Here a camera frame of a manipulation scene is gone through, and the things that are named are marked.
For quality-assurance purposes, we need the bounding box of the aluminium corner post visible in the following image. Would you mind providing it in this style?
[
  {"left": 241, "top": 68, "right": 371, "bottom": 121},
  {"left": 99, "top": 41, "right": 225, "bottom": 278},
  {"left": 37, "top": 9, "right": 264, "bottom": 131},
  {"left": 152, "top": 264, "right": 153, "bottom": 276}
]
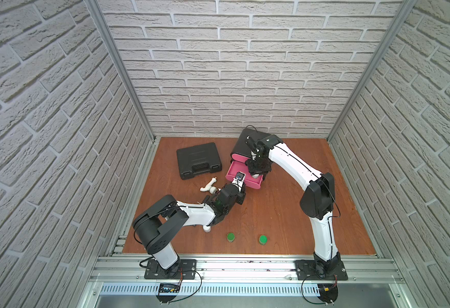
[
  {"left": 85, "top": 0, "right": 156, "bottom": 142},
  {"left": 326, "top": 0, "right": 417, "bottom": 143}
]

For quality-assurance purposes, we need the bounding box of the black plastic tool case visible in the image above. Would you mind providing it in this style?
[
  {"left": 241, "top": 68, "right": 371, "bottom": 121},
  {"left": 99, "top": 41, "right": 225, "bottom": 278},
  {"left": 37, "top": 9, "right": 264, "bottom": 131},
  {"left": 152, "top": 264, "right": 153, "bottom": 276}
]
[{"left": 176, "top": 142, "right": 222, "bottom": 180}]

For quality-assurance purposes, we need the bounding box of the right electronics board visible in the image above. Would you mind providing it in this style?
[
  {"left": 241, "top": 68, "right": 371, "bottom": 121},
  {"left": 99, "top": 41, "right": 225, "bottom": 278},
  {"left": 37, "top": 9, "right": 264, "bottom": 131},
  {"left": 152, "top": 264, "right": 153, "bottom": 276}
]
[{"left": 317, "top": 284, "right": 339, "bottom": 304}]

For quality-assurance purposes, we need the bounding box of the green paint bottle left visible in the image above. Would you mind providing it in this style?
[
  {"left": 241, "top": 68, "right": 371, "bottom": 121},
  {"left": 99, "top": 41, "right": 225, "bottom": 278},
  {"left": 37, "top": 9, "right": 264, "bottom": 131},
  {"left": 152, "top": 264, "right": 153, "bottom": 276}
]
[{"left": 227, "top": 232, "right": 236, "bottom": 243}]

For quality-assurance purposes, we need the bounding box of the pink top drawer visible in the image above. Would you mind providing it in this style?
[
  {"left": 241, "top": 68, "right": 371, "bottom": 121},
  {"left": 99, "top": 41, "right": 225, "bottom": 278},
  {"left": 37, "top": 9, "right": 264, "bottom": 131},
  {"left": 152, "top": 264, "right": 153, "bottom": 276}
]
[{"left": 231, "top": 153, "right": 251, "bottom": 164}]

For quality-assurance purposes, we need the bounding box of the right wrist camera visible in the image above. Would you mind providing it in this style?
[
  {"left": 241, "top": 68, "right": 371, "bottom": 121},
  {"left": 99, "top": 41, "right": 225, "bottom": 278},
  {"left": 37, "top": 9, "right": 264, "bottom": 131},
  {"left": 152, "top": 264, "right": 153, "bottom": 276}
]
[{"left": 245, "top": 136, "right": 264, "bottom": 155}]

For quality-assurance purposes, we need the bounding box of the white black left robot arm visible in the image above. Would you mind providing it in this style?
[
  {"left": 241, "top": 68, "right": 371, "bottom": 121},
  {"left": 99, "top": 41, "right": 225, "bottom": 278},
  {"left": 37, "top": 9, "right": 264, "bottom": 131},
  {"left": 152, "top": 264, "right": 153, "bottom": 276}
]
[{"left": 132, "top": 183, "right": 245, "bottom": 270}]

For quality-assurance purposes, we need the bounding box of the aluminium corner post right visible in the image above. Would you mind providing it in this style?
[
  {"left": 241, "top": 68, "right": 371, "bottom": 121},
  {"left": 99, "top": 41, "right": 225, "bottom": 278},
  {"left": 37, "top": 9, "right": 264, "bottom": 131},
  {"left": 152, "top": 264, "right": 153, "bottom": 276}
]
[{"left": 326, "top": 0, "right": 417, "bottom": 143}]

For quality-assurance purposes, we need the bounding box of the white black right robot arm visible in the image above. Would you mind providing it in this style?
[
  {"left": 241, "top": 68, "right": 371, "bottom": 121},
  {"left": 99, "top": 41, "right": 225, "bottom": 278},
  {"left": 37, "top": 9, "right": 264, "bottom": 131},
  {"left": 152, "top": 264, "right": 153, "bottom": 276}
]
[{"left": 245, "top": 135, "right": 341, "bottom": 277}]

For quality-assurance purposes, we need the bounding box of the green paint bottle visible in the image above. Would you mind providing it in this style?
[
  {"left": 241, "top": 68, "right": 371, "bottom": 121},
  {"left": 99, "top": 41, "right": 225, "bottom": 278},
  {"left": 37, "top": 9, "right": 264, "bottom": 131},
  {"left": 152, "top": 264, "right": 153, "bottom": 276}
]
[
  {"left": 258, "top": 235, "right": 268, "bottom": 245},
  {"left": 227, "top": 232, "right": 236, "bottom": 243}
]

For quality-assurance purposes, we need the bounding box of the aluminium corner post left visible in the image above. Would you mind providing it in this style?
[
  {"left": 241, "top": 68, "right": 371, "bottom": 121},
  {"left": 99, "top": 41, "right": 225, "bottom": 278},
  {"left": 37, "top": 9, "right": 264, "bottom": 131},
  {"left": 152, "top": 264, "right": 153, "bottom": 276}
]
[{"left": 85, "top": 0, "right": 156, "bottom": 142}]

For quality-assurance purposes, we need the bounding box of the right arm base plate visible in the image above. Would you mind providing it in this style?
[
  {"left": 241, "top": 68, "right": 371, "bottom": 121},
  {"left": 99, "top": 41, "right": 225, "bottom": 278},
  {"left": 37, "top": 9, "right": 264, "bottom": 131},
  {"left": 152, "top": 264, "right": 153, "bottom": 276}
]
[{"left": 294, "top": 260, "right": 348, "bottom": 281}]

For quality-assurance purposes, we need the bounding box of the electronics board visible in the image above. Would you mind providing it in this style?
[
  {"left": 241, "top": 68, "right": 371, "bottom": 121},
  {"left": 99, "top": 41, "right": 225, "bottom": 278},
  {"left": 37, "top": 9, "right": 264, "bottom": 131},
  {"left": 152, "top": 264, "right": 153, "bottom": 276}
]
[
  {"left": 317, "top": 284, "right": 339, "bottom": 304},
  {"left": 156, "top": 283, "right": 181, "bottom": 304}
]

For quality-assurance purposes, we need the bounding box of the green paint bottle right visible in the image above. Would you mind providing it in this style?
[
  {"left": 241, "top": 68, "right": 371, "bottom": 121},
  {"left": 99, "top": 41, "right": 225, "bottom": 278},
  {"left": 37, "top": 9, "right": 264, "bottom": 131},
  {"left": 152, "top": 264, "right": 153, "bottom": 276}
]
[{"left": 258, "top": 235, "right": 268, "bottom": 245}]

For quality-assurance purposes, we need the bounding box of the aluminium left floor rail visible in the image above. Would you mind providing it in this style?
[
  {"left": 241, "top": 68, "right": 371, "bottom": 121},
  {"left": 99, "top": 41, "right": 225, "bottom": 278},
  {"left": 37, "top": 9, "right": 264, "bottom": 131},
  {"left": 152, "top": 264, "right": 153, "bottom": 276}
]
[{"left": 106, "top": 137, "right": 161, "bottom": 257}]

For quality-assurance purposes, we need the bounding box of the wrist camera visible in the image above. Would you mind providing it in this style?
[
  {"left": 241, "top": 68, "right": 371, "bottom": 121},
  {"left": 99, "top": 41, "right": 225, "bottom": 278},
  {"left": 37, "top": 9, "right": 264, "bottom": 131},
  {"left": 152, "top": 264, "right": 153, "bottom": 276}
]
[
  {"left": 232, "top": 172, "right": 245, "bottom": 191},
  {"left": 245, "top": 136, "right": 264, "bottom": 155}
]

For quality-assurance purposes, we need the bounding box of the pink drawer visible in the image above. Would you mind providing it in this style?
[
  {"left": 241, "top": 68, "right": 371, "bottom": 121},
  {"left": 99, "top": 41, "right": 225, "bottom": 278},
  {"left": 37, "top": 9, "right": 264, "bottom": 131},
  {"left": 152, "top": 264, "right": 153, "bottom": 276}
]
[
  {"left": 231, "top": 153, "right": 251, "bottom": 164},
  {"left": 226, "top": 160, "right": 264, "bottom": 189}
]

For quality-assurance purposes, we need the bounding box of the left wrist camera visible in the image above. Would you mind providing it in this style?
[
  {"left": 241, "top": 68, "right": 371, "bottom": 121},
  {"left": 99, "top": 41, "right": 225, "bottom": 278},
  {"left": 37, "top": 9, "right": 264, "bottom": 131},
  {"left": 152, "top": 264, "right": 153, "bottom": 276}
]
[{"left": 232, "top": 172, "right": 245, "bottom": 191}]

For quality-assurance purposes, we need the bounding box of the aluminium front rail frame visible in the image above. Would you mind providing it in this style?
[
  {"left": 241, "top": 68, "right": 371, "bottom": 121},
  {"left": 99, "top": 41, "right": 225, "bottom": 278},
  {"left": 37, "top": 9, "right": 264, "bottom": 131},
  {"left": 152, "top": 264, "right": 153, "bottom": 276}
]
[{"left": 78, "top": 254, "right": 416, "bottom": 307}]

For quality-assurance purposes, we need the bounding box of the black drawer cabinet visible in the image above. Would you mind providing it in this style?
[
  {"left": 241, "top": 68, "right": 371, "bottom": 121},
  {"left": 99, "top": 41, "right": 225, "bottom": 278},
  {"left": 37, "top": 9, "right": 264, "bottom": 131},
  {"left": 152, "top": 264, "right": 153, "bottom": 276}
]
[{"left": 231, "top": 128, "right": 270, "bottom": 157}]

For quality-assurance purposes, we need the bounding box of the white pipe fitting brass thread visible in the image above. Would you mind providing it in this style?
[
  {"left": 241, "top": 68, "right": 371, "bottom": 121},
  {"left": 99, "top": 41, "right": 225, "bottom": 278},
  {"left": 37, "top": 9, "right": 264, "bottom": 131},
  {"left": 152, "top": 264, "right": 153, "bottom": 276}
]
[{"left": 200, "top": 177, "right": 218, "bottom": 194}]

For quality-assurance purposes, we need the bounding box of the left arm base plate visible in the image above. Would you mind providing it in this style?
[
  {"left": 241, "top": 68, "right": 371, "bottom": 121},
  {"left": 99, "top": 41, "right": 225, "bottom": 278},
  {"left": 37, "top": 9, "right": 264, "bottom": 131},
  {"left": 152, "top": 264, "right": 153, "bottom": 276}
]
[{"left": 144, "top": 259, "right": 197, "bottom": 280}]

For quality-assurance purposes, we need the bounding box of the left electronics board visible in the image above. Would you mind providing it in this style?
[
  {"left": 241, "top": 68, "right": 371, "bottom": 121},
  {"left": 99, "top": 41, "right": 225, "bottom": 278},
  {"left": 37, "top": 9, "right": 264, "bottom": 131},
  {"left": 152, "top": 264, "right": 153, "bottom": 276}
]
[{"left": 156, "top": 283, "right": 181, "bottom": 304}]

